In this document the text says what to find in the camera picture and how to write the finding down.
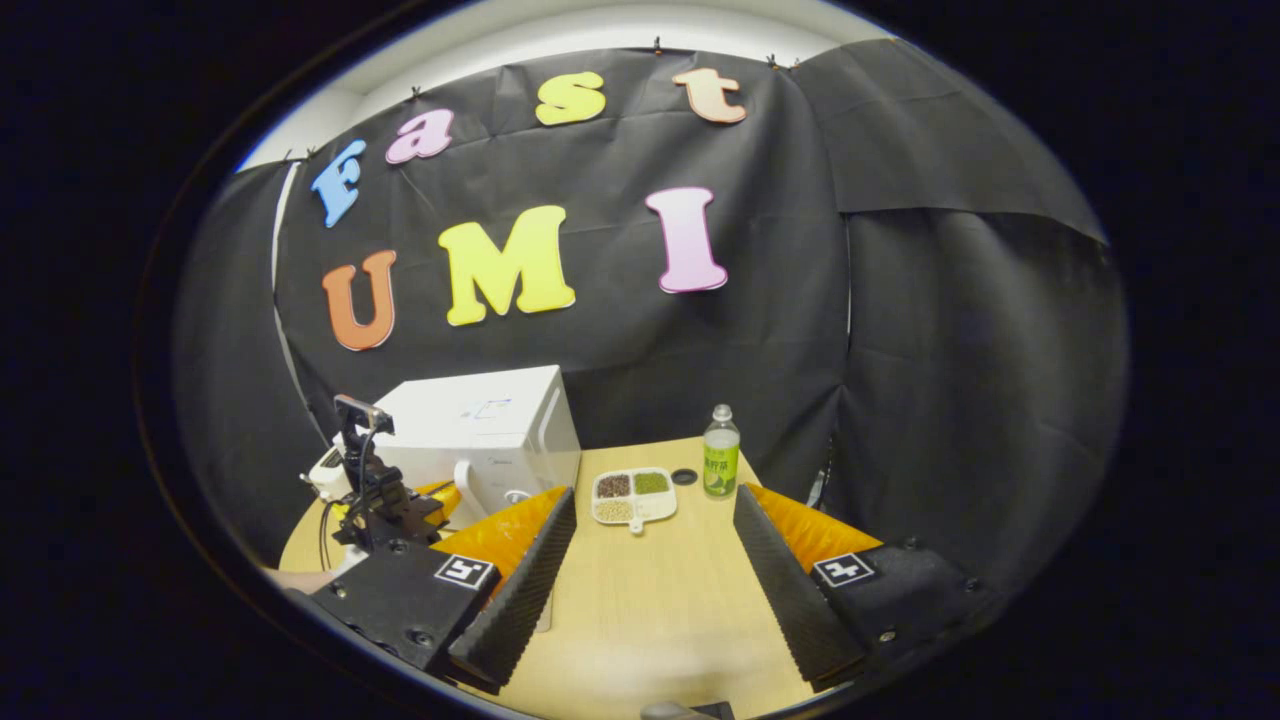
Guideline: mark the white microwave oven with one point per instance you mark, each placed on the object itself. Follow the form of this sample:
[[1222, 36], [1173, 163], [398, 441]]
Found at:
[[500, 430]]

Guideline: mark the white toaster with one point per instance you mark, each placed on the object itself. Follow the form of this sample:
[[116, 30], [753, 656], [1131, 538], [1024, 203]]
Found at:
[[322, 478]]

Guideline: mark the green drink bottle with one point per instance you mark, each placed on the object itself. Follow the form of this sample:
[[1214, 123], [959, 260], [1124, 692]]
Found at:
[[721, 465]]

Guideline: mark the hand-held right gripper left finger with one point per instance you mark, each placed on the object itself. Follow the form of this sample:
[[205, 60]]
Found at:
[[520, 600]]

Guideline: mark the white divided dish of grains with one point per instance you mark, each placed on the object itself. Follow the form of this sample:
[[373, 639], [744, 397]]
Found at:
[[632, 495]]

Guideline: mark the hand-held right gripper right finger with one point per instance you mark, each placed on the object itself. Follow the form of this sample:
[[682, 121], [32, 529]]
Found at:
[[785, 590]]

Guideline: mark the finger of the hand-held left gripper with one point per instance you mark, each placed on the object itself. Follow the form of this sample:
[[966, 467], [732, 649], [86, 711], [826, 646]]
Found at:
[[445, 498]]

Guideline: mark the white rectangular container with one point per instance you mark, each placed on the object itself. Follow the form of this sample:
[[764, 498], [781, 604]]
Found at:
[[545, 612]]

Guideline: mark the black backdrop cloth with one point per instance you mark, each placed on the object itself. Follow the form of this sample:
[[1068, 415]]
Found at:
[[700, 330]]

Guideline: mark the small black cap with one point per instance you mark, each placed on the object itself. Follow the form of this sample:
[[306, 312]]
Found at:
[[684, 476]]

